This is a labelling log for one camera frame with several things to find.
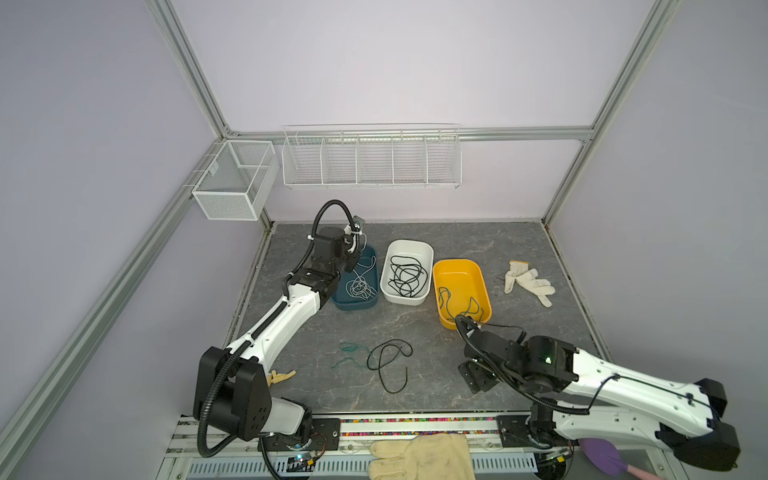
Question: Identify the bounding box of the black cable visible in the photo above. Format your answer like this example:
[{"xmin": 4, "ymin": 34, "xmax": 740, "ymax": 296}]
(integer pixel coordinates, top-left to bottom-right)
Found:
[
  {"xmin": 388, "ymin": 254, "xmax": 428, "ymax": 289},
  {"xmin": 386, "ymin": 266, "xmax": 429, "ymax": 299},
  {"xmin": 367, "ymin": 338, "xmax": 415, "ymax": 395}
]

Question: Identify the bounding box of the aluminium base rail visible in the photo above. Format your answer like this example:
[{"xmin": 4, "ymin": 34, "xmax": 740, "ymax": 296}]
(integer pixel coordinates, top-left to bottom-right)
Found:
[{"xmin": 170, "ymin": 410, "xmax": 673, "ymax": 460}]

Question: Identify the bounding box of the white knit glove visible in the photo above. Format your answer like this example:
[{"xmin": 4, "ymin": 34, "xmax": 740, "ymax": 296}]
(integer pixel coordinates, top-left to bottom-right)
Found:
[{"xmin": 504, "ymin": 261, "xmax": 556, "ymax": 308}]

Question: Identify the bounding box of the white cable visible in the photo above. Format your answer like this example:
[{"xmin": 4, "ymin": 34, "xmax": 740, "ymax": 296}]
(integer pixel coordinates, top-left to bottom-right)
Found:
[
  {"xmin": 344, "ymin": 272, "xmax": 378, "ymax": 302},
  {"xmin": 353, "ymin": 236, "xmax": 378, "ymax": 283}
]

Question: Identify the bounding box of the long white wire basket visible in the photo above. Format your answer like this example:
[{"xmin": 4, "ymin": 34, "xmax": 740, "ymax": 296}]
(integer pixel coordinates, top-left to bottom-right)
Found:
[{"xmin": 282, "ymin": 123, "xmax": 463, "ymax": 189}]

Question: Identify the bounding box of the beige leather glove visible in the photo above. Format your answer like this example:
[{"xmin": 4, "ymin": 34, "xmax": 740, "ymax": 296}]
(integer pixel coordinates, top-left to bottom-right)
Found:
[{"xmin": 368, "ymin": 434, "xmax": 475, "ymax": 480}]

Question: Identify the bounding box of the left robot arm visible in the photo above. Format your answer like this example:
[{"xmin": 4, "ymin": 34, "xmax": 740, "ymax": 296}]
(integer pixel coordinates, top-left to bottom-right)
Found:
[{"xmin": 193, "ymin": 216, "xmax": 364, "ymax": 458}]

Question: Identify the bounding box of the white plastic bin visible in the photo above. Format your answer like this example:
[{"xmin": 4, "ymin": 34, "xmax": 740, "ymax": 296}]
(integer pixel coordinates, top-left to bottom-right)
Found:
[{"xmin": 380, "ymin": 239, "xmax": 434, "ymax": 306}]

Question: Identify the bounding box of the dark teal plastic bin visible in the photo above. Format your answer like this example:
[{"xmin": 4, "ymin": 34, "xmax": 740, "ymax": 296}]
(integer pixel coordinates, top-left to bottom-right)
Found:
[{"xmin": 331, "ymin": 246, "xmax": 379, "ymax": 311}]

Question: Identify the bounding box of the yellow plastic bin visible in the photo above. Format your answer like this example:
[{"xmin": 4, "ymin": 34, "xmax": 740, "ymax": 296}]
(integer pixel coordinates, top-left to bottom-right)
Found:
[{"xmin": 432, "ymin": 259, "xmax": 492, "ymax": 330}]

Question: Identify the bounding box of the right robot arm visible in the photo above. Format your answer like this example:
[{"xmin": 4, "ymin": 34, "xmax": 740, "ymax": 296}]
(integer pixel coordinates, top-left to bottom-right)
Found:
[{"xmin": 457, "ymin": 317, "xmax": 741, "ymax": 472}]

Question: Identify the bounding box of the small white mesh basket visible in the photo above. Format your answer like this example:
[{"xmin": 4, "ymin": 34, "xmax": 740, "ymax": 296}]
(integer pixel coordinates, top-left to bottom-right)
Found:
[{"xmin": 192, "ymin": 140, "xmax": 279, "ymax": 221}]

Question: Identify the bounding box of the yellow toy figure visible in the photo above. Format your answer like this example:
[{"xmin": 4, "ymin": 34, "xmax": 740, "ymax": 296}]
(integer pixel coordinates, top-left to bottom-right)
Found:
[{"xmin": 266, "ymin": 370, "xmax": 296, "ymax": 387}]

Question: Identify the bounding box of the purple pink brush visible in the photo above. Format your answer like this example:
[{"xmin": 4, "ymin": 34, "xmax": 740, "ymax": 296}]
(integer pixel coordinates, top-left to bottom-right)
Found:
[{"xmin": 578, "ymin": 438, "xmax": 662, "ymax": 480}]

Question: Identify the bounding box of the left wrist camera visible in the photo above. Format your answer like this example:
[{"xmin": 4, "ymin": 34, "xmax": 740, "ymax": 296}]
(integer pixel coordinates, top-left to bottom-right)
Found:
[{"xmin": 344, "ymin": 215, "xmax": 365, "ymax": 235}]

